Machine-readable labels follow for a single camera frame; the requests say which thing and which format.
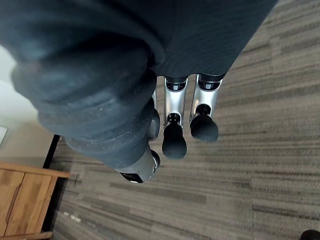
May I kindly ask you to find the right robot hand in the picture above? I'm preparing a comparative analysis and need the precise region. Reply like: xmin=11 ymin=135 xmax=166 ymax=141
xmin=0 ymin=0 xmax=279 ymax=185

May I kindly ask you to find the wooden cabinet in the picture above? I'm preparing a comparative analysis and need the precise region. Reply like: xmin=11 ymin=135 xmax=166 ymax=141
xmin=0 ymin=161 xmax=71 ymax=240

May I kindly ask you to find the dark robot foot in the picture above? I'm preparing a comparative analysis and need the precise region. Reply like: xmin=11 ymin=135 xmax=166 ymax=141
xmin=300 ymin=229 xmax=320 ymax=240

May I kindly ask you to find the black metal post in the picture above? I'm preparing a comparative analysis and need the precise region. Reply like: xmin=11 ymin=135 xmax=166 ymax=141
xmin=42 ymin=134 xmax=61 ymax=169

